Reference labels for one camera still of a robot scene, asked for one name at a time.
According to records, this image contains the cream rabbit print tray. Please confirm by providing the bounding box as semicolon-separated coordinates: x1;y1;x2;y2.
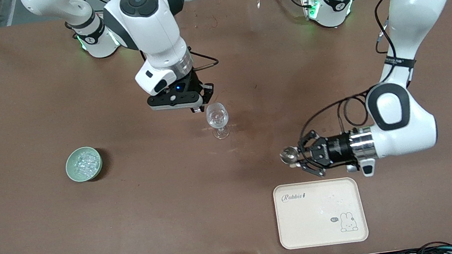
272;175;370;252

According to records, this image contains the brown table mat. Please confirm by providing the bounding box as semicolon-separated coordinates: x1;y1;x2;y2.
0;0;452;254

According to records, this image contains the steel double jigger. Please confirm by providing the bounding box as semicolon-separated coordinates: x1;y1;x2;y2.
279;146;300;167

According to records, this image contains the clear wine glass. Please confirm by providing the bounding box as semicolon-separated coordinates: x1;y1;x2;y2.
205;101;232;141

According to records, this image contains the green ceramic bowl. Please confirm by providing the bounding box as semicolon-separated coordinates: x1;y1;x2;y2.
63;145;105;184

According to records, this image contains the clear ice cubes pile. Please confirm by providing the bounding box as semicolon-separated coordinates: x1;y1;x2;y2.
70;148;102;181

